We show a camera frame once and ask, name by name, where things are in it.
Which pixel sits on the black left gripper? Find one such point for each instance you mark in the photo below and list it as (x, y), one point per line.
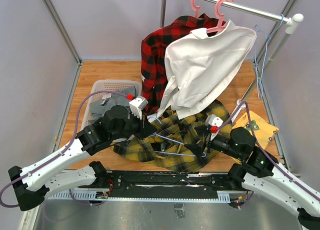
(145, 128)

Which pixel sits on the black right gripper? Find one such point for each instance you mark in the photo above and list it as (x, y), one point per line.
(197, 148)

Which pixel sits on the blue wire hanger with plaid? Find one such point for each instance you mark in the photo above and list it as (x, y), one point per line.
(152, 118)

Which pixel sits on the yellow plaid flannel shirt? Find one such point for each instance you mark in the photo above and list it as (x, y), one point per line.
(184, 130)

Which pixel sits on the grey button-up shirt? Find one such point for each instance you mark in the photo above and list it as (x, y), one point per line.
(98, 107)

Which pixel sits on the white shirt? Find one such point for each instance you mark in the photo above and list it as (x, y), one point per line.
(199, 67)

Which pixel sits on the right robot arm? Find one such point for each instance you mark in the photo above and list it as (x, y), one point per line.
(261, 173)

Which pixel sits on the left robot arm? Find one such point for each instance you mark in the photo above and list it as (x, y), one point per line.
(33, 183)

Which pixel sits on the red black plaid shirt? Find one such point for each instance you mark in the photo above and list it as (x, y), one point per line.
(153, 47)

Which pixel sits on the pink plastic hanger right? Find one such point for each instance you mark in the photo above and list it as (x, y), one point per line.
(220, 16)

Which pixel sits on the white plastic laundry basket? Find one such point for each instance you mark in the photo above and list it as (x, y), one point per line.
(109, 85)

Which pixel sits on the metal clothes rack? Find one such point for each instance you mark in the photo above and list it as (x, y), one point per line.
(291, 24)

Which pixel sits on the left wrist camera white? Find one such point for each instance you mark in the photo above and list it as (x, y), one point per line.
(137, 105)

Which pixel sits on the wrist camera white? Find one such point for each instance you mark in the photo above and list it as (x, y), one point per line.
(137, 105)
(213, 122)

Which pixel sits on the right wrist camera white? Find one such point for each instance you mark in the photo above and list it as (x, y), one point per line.
(213, 122)

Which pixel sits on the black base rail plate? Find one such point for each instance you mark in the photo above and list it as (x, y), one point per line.
(164, 184)

